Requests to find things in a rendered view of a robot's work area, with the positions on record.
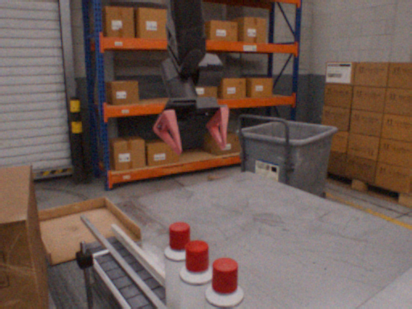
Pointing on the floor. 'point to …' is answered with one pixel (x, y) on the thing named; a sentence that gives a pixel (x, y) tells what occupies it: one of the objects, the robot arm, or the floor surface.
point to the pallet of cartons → (370, 126)
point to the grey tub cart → (287, 152)
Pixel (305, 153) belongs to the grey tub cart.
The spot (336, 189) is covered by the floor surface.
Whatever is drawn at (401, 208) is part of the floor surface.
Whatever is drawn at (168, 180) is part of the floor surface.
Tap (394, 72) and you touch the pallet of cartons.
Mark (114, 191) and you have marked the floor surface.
